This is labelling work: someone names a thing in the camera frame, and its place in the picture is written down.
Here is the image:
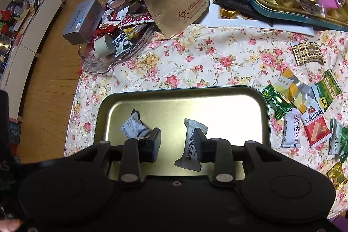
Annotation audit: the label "grey cardboard box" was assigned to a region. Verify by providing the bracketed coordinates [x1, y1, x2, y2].
[62, 0, 106, 45]

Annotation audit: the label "gold foil chocolate coins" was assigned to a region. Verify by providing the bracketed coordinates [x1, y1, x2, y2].
[220, 7, 255, 20]

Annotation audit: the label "green wrapped candy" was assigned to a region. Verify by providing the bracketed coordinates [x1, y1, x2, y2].
[261, 84, 293, 120]

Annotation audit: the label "red white snack packet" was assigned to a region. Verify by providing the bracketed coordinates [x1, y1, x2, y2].
[300, 104, 333, 148]

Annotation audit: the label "white candy with black print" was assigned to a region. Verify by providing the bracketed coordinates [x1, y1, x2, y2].
[174, 118, 208, 172]

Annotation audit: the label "grey white candy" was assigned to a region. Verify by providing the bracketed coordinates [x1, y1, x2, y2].
[120, 109, 153, 139]

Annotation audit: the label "clear glass dish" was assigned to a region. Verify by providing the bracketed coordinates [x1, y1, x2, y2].
[78, 23, 156, 75]

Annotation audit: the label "white paper cup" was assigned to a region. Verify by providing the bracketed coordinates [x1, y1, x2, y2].
[94, 34, 116, 56]

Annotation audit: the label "floral tablecloth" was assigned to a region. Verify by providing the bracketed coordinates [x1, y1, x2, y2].
[64, 23, 348, 222]

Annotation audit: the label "green pea snack packet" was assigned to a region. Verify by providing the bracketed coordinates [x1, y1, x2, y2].
[311, 70, 342, 109]

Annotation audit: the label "white strip snack packet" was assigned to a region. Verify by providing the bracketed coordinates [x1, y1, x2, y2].
[281, 108, 305, 148]

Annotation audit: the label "white cabinet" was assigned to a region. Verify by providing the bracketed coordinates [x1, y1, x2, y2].
[0, 0, 89, 122]

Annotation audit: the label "gold wrapped candy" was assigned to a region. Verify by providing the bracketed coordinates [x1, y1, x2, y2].
[326, 161, 346, 190]

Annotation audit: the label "person's left hand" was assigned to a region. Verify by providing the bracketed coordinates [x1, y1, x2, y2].
[0, 219, 20, 232]

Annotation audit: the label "glass dish of snacks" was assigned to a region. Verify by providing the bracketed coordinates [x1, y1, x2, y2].
[87, 0, 154, 58]

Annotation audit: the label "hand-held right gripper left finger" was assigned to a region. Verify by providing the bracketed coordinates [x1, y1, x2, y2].
[73, 127, 162, 187]

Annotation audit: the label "yellow silver snack packet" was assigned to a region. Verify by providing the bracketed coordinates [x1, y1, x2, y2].
[273, 69, 316, 113]

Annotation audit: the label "clear prune packet pink label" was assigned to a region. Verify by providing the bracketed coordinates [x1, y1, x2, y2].
[298, 0, 327, 17]

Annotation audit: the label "white green snack packet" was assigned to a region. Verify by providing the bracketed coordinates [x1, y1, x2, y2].
[328, 118, 348, 155]

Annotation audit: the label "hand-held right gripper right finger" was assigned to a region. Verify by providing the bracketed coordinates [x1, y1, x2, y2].
[194, 129, 289, 187]

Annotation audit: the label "white board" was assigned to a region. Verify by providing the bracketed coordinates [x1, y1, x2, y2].
[202, 0, 323, 36]

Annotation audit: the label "black gold patterned packet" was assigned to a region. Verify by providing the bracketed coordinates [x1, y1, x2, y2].
[290, 42, 326, 65]

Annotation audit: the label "gold metal tray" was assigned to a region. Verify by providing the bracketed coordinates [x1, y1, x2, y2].
[94, 85, 272, 179]

